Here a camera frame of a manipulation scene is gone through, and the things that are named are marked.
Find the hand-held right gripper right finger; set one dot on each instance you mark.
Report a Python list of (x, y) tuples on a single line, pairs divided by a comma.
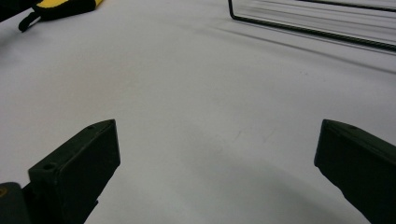
[(361, 165)]

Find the yellow towel with black trim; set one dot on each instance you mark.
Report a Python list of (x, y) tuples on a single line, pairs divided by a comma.
[(62, 5)]

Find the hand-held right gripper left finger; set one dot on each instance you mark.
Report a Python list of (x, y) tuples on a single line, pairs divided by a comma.
[(77, 168)]

